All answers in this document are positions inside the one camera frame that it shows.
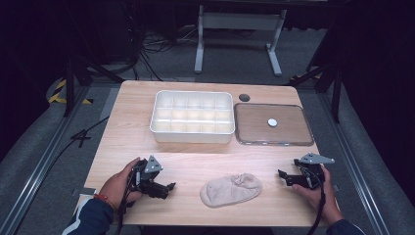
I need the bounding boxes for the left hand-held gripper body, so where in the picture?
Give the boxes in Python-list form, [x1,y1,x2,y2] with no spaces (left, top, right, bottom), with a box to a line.
[129,155,166,199]

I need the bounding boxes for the beige sock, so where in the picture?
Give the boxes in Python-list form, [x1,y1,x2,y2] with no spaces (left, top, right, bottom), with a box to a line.
[199,172,263,210]

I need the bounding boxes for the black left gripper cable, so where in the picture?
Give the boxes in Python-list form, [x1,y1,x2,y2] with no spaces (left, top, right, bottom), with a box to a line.
[115,169,141,235]

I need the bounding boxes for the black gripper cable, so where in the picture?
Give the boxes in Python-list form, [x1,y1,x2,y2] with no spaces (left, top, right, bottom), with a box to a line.
[115,169,141,235]
[298,165,328,235]

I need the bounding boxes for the black floor cable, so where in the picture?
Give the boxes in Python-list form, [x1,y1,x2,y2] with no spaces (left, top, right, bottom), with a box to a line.
[45,115,111,167]

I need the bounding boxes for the aluminium floor rail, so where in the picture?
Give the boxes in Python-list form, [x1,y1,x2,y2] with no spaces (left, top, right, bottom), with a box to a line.
[316,92,392,235]
[0,85,93,235]

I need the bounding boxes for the clear plastic box lid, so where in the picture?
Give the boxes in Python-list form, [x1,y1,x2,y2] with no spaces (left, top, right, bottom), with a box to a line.
[233,102,315,147]

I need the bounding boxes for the white metal desk frame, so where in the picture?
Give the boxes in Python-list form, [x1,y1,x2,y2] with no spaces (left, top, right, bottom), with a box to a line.
[194,4,289,78]

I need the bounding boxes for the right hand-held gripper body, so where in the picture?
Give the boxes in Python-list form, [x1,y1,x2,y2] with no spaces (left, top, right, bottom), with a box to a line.
[293,152,336,191]

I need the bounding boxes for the person's right hand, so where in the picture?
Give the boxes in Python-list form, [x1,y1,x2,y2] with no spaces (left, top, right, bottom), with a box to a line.
[291,164,345,227]

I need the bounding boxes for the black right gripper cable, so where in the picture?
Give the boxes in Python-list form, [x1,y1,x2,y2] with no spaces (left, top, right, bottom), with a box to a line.
[298,165,328,235]

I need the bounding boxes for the yellow black hazard tape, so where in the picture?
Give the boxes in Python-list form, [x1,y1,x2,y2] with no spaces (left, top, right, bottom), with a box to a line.
[47,78,94,106]

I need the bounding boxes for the red bracelet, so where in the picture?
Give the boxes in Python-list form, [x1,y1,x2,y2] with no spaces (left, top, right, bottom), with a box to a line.
[93,193,115,210]

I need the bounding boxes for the black tripod stand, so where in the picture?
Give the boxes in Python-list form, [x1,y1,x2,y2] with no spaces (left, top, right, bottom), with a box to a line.
[286,62,345,124]
[63,53,125,118]

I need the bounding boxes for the tangle of floor cables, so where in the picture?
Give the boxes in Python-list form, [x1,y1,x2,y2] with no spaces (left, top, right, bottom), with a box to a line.
[128,23,200,82]

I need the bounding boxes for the white compartment storage box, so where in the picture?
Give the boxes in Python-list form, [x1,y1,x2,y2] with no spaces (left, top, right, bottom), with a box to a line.
[149,89,236,145]

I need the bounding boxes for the person's left hand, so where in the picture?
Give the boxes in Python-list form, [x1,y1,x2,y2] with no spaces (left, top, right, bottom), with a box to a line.
[99,157,145,210]

